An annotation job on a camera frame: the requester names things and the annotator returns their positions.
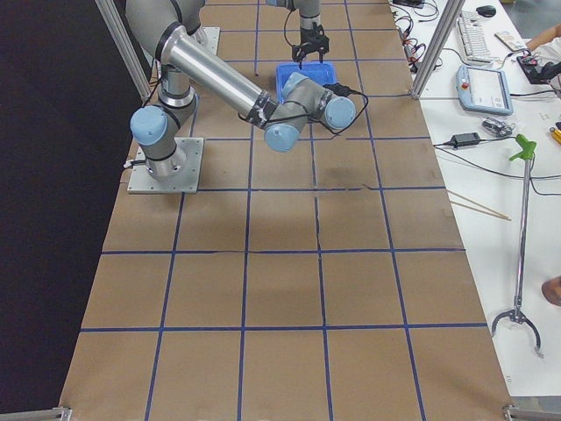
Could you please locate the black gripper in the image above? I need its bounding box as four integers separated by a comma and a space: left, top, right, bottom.
294, 24, 330, 69

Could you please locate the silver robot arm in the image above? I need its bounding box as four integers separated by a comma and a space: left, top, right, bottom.
266, 0, 330, 68
125, 1, 356, 181

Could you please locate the blue plastic tray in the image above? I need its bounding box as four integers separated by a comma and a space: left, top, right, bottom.
275, 61, 337, 103

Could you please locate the white keyboard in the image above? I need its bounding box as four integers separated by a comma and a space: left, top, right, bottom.
456, 11, 494, 66

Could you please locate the black power adapter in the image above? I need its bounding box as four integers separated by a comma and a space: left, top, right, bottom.
451, 132, 481, 149

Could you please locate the robot teach pendant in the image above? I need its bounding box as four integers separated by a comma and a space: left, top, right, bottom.
456, 65, 514, 116

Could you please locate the black computer mouse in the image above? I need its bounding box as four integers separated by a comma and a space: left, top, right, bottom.
475, 5, 496, 18

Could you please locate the wooden chopstick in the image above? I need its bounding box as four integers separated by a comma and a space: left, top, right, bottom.
446, 189, 511, 221
451, 201, 510, 220

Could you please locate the white smartphone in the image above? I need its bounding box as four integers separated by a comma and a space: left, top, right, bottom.
494, 31, 527, 52

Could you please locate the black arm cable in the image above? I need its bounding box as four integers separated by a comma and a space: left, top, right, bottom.
238, 82, 369, 137
282, 8, 300, 61

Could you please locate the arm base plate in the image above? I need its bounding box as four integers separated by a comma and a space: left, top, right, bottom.
127, 137, 204, 194
192, 26, 221, 54

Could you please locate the aluminium frame post right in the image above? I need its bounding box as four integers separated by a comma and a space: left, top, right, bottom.
410, 0, 465, 99

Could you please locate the aluminium frame post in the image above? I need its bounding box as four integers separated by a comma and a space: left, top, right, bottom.
96, 0, 150, 101
410, 0, 465, 99

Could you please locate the aluminium frame post left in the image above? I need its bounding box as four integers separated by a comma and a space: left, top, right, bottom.
96, 0, 150, 101

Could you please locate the green handled reacher grabber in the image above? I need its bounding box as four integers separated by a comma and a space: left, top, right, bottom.
491, 134, 543, 358

